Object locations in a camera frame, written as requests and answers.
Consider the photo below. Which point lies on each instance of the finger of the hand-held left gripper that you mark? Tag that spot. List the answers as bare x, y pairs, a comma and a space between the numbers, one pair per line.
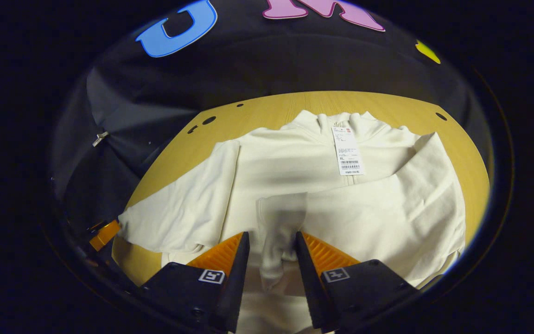
104, 235

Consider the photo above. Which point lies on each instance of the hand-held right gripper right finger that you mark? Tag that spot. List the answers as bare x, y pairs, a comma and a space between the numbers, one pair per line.
311, 287

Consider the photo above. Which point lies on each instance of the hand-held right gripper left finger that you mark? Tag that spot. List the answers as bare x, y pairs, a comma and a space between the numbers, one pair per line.
237, 287

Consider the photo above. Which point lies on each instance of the cream white sweatshirt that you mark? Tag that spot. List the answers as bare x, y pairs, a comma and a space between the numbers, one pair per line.
295, 162

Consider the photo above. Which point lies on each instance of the white cloth clip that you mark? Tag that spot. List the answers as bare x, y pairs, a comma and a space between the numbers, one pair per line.
100, 138

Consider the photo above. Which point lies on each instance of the white paper garment tag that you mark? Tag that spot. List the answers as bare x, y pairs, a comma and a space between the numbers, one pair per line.
348, 153

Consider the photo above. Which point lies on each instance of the black backdrop cloth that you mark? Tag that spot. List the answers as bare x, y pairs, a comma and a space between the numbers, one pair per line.
271, 65

